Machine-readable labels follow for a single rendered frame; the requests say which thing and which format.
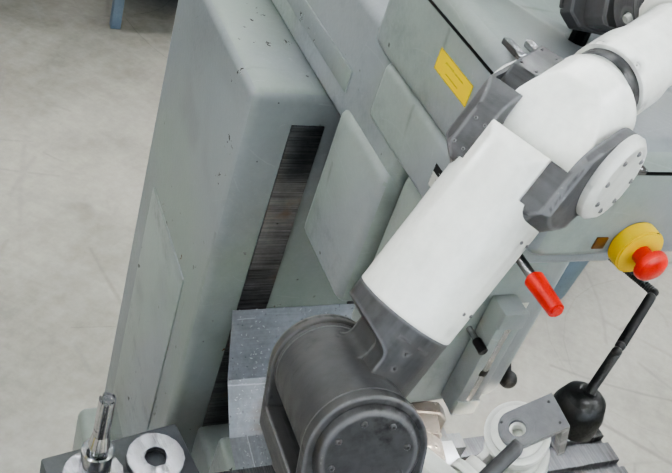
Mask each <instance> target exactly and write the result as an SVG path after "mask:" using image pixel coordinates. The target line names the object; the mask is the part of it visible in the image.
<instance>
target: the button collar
mask: <svg viewBox="0 0 672 473"><path fill-rule="evenodd" d="M663 242H664V239H663V236H662V235H661V234H660V233H659V232H658V230H657V229H656V228H655V227H654V226H653V225H652V224H650V223H646V222H643V223H636V224H633V225H631V226H629V227H627V228H625V229H624V230H622V231H621V232H620V233H619V234H618V235H617V236H616V237H615V238H614V239H613V240H612V242H611V244H610V246H609V248H608V257H609V259H610V260H611V262H612V263H613V264H614V265H615V267H616V268H617V269H618V270H620V271H622V272H632V271H633V269H634V267H635V265H636V263H635V262H634V261H633V260H632V255H633V253H634V252H635V251H636V250H637V249H639V248H640V247H643V246H647V247H649V248H650V249H651V251H652V252H653V251H658V250H659V251H661V249H662V246H663Z"/></svg>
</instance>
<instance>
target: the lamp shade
mask: <svg viewBox="0 0 672 473"><path fill-rule="evenodd" d="M588 384H589V383H586V382H583V381H578V380H576V381H571V382H569V383H568V384H566V385H565V386H563V387H561V388H560V389H558V390H557V391H556V392H555V394H554V395H553V396H554V398H555V399H556V401H557V403H558V405H559V407H560V408H561V410H562V412H563V414H564V416H565V418H566V419H567V421H568V423H569V425H570V429H569V434H568V440H570V441H574V442H587V441H589V440H591V439H592V438H593V436H594V435H595V433H596V432H597V431H598V429H599V428H600V426H601V425H602V423H603V420H604V415H605V410H606V401H605V399H604V397H603V395H602V394H601V393H600V391H599V390H597V391H596V392H595V394H589V393H587V391H586V387H587V385H588Z"/></svg>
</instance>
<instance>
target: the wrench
mask: <svg viewBox="0 0 672 473"><path fill-rule="evenodd" d="M501 43H502V44H503V45H504V47H505V48H506V49H507V50H508V51H509V52H510V53H511V54H512V55H513V56H514V57H516V59H517V60H518V59H519V58H521V57H523V56H524V55H526V54H528V53H524V52H523V51H522V49H521V48H520V47H519V46H518V45H517V44H516V43H515V42H514V41H513V40H512V39H510V38H505V37H504V38H503V40H502V42H501ZM524 47H525V48H526V49H527V50H528V51H529V52H531V51H533V50H534V49H536V48H538V46H537V45H536V44H535V43H534V42H533V41H532V40H527V39H526V41H525V43H524ZM647 172H648V170H647V169H646V168H645V167H644V165H642V167H641V169H640V170H639V172H638V174H637V175H643V176H644V175H646V174H647Z"/></svg>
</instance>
